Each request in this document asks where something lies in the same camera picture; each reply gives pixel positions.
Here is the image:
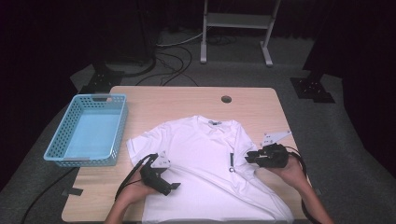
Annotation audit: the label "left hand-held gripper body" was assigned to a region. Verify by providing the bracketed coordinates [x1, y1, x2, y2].
[139, 150, 172, 193]

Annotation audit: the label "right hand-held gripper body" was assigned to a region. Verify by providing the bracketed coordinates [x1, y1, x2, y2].
[254, 130, 293, 169]

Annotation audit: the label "white printed T-shirt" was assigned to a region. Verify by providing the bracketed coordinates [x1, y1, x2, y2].
[126, 115, 295, 224]

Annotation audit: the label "person's left hand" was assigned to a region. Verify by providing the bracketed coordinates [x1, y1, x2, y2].
[119, 171, 158, 203]

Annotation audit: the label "person's right hand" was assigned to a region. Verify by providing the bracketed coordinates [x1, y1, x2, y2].
[254, 154, 309, 191]

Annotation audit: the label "light blue plastic basket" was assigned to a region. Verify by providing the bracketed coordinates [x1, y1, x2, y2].
[43, 93, 129, 168]

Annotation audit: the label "black tape strip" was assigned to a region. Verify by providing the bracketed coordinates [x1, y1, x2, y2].
[61, 187, 84, 197]

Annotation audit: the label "white metal stand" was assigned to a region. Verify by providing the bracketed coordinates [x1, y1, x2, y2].
[200, 0, 282, 67]

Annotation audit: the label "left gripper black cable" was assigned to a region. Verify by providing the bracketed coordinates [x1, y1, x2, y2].
[114, 152, 159, 203]

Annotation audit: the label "black stand base plate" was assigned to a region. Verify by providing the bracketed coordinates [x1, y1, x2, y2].
[290, 74, 336, 105]
[79, 61, 126, 95]

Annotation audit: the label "thick black floor cable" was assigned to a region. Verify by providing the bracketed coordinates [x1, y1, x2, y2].
[106, 49, 157, 78]

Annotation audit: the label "thin black floor cables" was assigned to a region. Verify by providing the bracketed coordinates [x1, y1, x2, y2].
[134, 45, 200, 88]

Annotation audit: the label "white floor cable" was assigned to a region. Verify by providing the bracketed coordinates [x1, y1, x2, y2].
[155, 32, 204, 49]

